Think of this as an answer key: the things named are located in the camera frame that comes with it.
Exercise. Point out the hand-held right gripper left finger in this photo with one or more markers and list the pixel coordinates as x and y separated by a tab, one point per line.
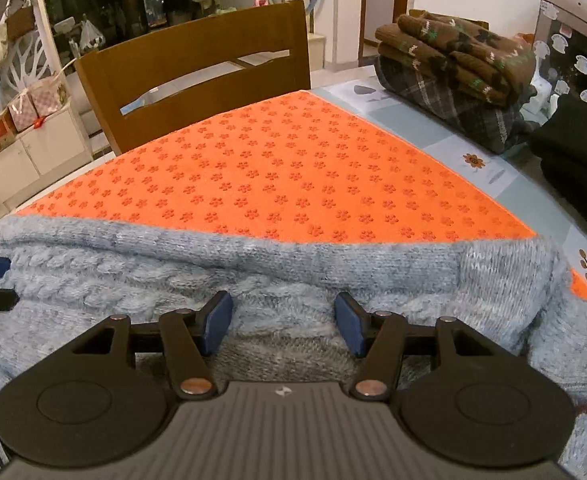
217	322

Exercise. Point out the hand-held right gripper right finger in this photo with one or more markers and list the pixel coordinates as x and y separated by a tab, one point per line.
351	325

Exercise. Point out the grey knitted sweater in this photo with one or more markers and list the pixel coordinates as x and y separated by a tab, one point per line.
298	280

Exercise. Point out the white low cabinet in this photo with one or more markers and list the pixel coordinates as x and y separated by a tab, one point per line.
33	160

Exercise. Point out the orange flower-patterned mat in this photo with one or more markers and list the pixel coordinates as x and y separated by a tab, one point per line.
283	175

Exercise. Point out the pink checkered gift box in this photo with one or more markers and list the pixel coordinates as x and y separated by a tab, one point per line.
40	105

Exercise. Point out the pale printed tablecloth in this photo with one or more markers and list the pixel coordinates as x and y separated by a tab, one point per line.
473	135

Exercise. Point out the grey plaid folded garment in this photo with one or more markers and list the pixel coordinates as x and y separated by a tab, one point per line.
453	110

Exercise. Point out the translucent shopping bag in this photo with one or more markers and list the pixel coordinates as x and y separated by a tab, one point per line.
90	35

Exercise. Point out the black folded garment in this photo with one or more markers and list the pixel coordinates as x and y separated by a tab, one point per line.
578	160

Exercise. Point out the brown patterned folded sweater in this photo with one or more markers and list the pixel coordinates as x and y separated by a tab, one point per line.
453	50

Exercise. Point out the pink water dispenser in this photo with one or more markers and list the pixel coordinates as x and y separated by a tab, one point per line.
578	40

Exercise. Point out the brown wooden door frame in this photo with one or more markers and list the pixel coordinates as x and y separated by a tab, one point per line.
403	10

